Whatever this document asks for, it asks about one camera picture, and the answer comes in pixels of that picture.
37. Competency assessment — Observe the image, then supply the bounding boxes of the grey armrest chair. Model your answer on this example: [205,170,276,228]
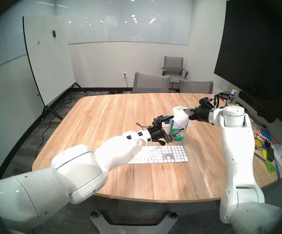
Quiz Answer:
[161,56,189,90]

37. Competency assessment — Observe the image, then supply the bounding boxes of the table power outlet panel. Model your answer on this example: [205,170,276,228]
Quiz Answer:
[162,117,193,127]

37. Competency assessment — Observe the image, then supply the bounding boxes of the mobile whiteboard on stand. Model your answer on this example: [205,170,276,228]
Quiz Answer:
[23,15,88,121]

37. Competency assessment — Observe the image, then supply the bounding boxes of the glass wall whiteboard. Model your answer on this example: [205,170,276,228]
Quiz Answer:
[56,0,192,46]

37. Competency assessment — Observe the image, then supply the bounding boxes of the written-on wall whiteboard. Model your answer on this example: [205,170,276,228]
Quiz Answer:
[0,0,57,75]

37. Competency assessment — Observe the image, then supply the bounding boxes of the black and yellow box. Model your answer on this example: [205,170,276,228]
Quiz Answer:
[262,147,275,161]

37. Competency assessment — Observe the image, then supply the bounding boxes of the disinfecting wipes canister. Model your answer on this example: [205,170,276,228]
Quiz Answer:
[168,118,186,144]

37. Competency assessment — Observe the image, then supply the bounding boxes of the white keyboard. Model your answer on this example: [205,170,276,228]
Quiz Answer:
[128,145,189,165]

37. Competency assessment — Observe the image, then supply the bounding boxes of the whiteboard cleaner spray bottle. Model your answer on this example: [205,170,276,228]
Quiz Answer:
[225,89,238,106]

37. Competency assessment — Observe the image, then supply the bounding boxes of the green scissors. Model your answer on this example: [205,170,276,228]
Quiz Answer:
[264,159,277,173]

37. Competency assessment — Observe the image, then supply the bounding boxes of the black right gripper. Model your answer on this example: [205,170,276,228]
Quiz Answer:
[184,105,214,122]

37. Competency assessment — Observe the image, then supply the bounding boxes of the black video bar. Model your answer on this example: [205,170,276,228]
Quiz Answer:
[239,90,277,123]

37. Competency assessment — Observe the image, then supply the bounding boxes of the white disinfecting wipe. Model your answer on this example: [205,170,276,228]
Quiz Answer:
[171,106,190,129]

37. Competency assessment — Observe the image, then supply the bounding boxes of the wide grey mesh chair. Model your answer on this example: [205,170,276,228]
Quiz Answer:
[132,71,171,94]

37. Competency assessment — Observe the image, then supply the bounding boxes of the low grey mesh chair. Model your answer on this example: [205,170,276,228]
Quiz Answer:
[179,80,214,94]

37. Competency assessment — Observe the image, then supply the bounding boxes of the black wall screen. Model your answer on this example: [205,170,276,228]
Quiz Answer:
[214,0,282,119]

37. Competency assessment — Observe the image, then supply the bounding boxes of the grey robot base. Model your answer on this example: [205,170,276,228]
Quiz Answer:
[90,210,178,234]

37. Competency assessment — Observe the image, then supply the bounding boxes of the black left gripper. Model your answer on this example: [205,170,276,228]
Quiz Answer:
[147,116,186,146]

